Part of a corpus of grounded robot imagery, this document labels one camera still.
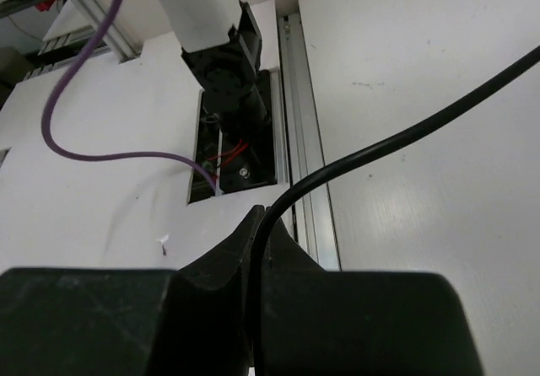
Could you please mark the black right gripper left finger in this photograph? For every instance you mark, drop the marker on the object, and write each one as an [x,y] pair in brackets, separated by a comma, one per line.
[69,321]

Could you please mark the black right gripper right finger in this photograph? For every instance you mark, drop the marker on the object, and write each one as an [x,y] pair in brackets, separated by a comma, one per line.
[319,322]

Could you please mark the aluminium front table rail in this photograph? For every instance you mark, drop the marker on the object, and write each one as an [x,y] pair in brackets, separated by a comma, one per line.
[314,224]

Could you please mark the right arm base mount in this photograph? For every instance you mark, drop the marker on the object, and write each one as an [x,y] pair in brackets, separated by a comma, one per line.
[241,165]

